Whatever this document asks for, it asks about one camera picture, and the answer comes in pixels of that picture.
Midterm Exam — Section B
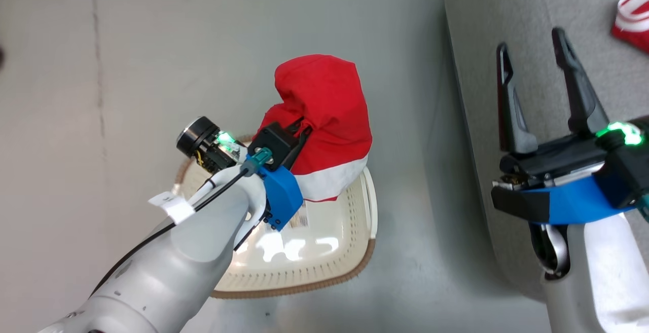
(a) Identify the red and white garment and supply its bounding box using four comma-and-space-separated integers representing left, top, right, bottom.
252, 54, 373, 203

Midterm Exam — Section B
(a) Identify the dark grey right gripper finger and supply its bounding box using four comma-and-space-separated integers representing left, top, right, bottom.
552, 27, 610, 136
496, 42, 539, 155

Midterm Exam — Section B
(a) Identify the red jersey with black numerals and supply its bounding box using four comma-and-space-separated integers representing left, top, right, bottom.
610, 0, 649, 54

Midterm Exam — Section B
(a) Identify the blue right camera mount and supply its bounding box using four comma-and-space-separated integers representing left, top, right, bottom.
490, 175, 634, 225

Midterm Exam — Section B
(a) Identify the light grey fabric sofa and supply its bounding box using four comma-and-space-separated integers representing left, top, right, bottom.
444, 0, 649, 303

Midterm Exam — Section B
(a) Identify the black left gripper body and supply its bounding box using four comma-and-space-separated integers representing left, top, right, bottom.
176, 116, 242, 174

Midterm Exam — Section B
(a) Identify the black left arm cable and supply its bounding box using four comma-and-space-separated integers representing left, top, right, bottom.
91, 153, 274, 295

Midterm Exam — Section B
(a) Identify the blue left camera mount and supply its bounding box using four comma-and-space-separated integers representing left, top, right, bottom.
258, 165, 305, 232

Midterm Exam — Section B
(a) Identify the beige perforated laundry basket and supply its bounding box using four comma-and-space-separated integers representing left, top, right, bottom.
172, 134, 379, 300

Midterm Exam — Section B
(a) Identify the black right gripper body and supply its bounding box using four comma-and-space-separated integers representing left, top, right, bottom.
492, 117, 649, 190

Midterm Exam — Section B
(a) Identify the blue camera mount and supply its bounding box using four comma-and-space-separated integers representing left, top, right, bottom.
258, 165, 305, 232
490, 175, 634, 225

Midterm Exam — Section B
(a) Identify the white cable label tag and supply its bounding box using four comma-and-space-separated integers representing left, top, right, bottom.
148, 191, 196, 225

